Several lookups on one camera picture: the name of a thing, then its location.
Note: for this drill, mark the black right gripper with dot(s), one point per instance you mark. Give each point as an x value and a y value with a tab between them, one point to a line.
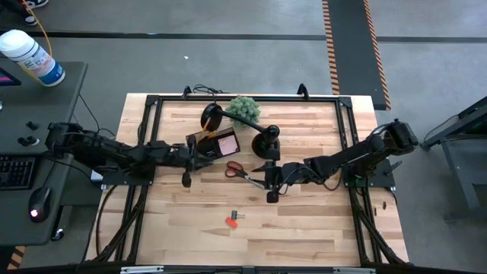
274	175

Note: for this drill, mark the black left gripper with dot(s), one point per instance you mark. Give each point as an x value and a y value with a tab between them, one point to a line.
190	158

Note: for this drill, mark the pink sticky note pad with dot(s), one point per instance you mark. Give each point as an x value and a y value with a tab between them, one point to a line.
227	144

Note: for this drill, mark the red black scissors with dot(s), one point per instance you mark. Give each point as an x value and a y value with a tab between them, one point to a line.
233	169

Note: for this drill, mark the black binder clip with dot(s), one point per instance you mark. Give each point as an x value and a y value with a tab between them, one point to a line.
235	215

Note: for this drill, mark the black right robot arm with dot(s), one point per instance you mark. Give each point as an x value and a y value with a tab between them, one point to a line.
342	160

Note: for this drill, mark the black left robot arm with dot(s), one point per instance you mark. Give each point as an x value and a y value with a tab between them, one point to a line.
114	152

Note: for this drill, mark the black mesh desk organizer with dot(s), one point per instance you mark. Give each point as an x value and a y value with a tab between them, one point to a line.
213	146

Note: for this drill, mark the black gooseneck desk lamp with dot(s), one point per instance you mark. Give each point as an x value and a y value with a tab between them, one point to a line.
211	116

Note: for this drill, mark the orange eraser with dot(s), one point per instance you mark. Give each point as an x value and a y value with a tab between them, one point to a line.
231	222

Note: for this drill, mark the green potted plant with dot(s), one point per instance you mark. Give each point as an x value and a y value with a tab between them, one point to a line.
244	108

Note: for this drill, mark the black striped floor mat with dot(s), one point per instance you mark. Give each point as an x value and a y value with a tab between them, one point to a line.
354	57

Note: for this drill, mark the black desk foot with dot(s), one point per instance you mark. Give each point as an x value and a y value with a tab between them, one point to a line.
57	234

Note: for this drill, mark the black side desk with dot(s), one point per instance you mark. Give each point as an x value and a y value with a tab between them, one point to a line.
45	106

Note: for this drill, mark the black computer mouse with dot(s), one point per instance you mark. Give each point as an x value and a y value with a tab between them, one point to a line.
40	203

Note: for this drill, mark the small black cap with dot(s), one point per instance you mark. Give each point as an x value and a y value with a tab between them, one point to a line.
32	125
33	140
23	142

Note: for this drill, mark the black keyboard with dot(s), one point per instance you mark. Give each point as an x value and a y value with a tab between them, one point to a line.
17	173

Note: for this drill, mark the white wipes canister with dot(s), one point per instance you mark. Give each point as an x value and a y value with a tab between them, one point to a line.
32	57

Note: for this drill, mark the black monitor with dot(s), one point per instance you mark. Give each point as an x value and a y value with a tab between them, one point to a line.
8	78

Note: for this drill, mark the grey metal table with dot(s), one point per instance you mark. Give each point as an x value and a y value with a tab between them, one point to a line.
475	118

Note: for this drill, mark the person's foot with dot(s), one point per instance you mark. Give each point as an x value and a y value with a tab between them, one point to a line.
38	4

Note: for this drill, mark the black aluminium table frame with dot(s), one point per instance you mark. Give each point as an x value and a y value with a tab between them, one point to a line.
154	114

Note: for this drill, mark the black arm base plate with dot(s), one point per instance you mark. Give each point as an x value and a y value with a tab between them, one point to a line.
121	179
380	179

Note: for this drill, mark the silver frame bracket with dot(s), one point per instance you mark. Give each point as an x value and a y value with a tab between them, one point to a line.
354	270
142	269

